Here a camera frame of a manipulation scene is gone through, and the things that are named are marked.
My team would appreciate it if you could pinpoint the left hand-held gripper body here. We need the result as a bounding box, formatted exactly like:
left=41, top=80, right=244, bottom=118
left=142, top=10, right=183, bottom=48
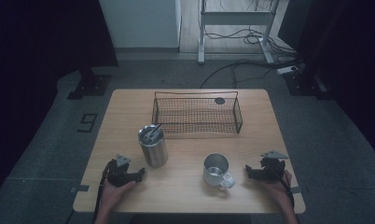
left=106, top=153, right=137, bottom=188

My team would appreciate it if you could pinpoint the white power strip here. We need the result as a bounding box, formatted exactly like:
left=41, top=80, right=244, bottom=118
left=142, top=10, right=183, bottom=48
left=276, top=65, right=299, bottom=76

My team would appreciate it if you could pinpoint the black wire mesh basket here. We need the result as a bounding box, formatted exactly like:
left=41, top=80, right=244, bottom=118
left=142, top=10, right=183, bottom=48
left=151, top=91, right=243, bottom=135

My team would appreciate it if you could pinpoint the white metal desk frame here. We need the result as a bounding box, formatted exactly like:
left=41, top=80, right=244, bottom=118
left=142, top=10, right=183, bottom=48
left=197, top=0, right=275, bottom=65

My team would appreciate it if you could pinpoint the hand-held gripper cable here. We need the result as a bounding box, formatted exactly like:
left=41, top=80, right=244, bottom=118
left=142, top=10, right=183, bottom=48
left=268, top=166, right=296, bottom=208
left=93, top=161, right=113, bottom=220

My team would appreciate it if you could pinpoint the person's left hand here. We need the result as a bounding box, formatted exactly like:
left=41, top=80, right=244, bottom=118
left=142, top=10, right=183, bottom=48
left=100, top=180, right=137, bottom=211

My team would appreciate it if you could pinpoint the person's right hand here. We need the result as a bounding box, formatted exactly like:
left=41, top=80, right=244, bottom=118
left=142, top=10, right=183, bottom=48
left=259, top=170, right=294, bottom=208

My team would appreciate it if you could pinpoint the dark curtain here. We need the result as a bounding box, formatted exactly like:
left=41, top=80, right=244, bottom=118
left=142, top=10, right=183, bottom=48
left=0, top=0, right=119, bottom=206
left=278, top=0, right=375, bottom=162

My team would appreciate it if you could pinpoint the left hand-held gripper cable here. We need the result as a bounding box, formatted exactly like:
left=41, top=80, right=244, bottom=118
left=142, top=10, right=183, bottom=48
left=93, top=161, right=113, bottom=220

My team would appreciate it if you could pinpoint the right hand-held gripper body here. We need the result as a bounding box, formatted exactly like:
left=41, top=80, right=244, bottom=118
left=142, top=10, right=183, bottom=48
left=258, top=150, right=289, bottom=181

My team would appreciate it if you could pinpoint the right hand-held gripper cable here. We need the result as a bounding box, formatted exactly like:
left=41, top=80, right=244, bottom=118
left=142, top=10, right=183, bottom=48
left=268, top=166, right=296, bottom=208

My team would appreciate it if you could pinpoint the bundle of floor cables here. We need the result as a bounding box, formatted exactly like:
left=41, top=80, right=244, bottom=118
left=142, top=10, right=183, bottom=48
left=200, top=26, right=303, bottom=90

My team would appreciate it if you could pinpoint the steel mug with white handle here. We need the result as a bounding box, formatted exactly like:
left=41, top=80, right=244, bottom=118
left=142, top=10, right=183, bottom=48
left=202, top=152, right=236, bottom=189

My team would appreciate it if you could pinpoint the steel tumbler with lid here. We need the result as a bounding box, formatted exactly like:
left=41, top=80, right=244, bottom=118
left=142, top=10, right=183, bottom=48
left=137, top=124, right=169, bottom=169

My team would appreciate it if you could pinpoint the white cabinet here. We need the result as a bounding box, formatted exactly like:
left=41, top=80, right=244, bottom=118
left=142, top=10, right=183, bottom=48
left=98, top=0, right=182, bottom=49

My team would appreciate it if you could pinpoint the black stand base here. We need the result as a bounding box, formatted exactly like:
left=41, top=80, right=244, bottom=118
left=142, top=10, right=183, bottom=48
left=283, top=70, right=333, bottom=101
left=66, top=66, right=112, bottom=101

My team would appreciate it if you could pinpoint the metal straw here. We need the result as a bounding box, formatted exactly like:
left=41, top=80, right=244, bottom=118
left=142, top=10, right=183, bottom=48
left=147, top=123, right=162, bottom=138

